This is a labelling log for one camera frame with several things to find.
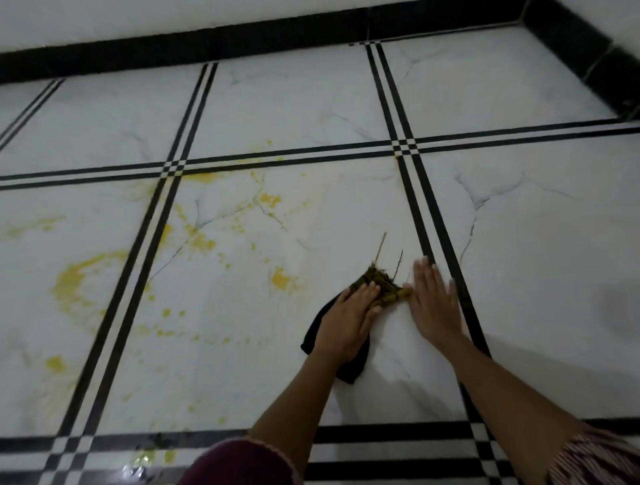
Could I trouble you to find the person's right hand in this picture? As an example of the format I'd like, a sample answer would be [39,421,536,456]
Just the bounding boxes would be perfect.
[402,256,469,353]

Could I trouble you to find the person's left hand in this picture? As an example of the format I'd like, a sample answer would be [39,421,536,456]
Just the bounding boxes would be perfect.
[312,282,384,366]

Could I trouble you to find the black frayed cleaning cloth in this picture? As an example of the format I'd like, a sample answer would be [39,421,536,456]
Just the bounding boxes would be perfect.
[300,232,414,385]

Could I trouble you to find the person's left forearm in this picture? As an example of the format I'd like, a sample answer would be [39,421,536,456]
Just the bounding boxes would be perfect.
[248,349,347,475]

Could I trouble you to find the person's right forearm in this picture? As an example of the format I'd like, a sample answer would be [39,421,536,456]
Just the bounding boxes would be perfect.
[444,334,593,485]

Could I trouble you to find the maroon sleeve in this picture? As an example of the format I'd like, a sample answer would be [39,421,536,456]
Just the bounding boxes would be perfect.
[176,437,304,485]

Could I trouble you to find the striped patterned sleeve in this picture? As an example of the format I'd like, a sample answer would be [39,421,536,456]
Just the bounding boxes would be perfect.
[545,429,640,485]

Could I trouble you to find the yellow liquid spill stains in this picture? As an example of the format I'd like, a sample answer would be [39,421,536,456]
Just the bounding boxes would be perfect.
[0,140,313,470]

